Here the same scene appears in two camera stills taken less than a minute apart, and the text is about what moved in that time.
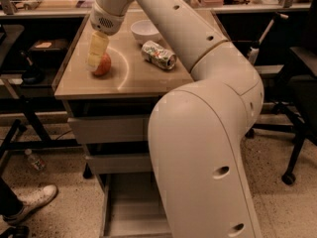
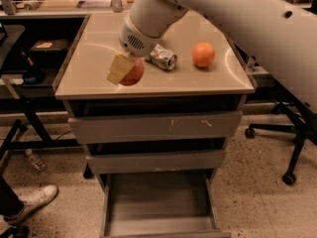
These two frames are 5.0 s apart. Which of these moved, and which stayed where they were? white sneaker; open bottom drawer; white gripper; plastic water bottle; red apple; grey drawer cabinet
Moved: white gripper; red apple
Stayed: plastic water bottle; white sneaker; grey drawer cabinet; open bottom drawer
